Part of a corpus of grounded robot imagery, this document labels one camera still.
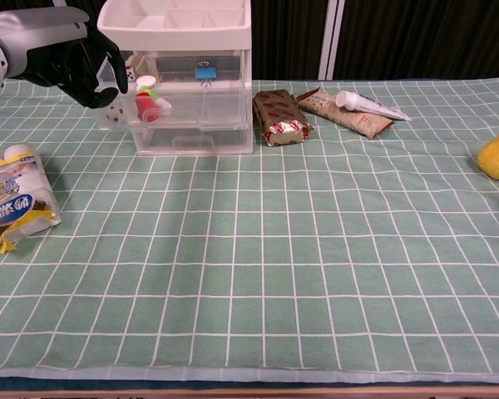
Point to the white plastic drawer cabinet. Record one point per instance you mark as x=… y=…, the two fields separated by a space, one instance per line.
x=191 y=33

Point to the white toothpaste tube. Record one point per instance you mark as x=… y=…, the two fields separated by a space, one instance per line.
x=370 y=106

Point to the small red white bottle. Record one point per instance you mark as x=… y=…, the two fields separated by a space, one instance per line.
x=145 y=81

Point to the white dotted dice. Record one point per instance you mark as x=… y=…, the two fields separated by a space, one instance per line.
x=115 y=114
x=130 y=75

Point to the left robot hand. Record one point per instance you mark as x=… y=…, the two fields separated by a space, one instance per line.
x=66 y=58

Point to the green checked tablecloth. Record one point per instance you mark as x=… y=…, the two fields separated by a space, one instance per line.
x=249 y=257

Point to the white frame post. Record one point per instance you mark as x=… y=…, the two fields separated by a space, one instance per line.
x=330 y=41

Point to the clear plastic drawer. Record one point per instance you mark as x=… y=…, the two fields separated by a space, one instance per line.
x=237 y=141
x=183 y=104
x=233 y=112

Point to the brown snack package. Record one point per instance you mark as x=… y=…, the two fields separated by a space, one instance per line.
x=353 y=118

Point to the blue binder clip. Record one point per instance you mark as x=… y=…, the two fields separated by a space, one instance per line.
x=205 y=74

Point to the black pleated curtain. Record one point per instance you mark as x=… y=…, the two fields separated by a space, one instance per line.
x=420 y=37

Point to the gold red snack package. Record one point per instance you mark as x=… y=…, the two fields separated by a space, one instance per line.
x=278 y=114

